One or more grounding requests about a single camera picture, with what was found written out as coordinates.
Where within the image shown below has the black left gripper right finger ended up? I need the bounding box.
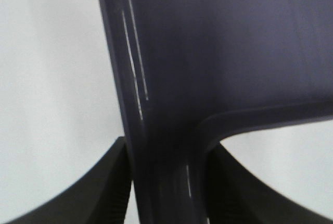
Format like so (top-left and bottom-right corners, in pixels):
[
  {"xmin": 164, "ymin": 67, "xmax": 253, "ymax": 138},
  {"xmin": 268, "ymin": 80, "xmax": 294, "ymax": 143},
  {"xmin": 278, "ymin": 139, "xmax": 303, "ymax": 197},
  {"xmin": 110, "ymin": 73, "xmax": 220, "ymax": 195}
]
[{"xmin": 207, "ymin": 144, "xmax": 332, "ymax": 223}]

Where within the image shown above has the grey plastic dustpan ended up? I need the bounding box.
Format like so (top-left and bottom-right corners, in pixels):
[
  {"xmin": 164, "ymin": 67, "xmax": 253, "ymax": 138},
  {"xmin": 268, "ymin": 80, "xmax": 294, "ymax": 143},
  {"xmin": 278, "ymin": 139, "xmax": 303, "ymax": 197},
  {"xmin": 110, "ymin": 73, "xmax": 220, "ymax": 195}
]
[{"xmin": 99, "ymin": 0, "xmax": 332, "ymax": 223}]

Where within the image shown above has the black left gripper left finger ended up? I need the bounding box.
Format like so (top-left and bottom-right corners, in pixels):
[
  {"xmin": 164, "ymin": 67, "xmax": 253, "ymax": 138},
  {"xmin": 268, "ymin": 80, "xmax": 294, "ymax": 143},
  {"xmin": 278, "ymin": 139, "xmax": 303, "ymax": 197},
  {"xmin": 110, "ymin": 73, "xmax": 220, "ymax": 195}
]
[{"xmin": 11, "ymin": 137, "xmax": 132, "ymax": 223}]

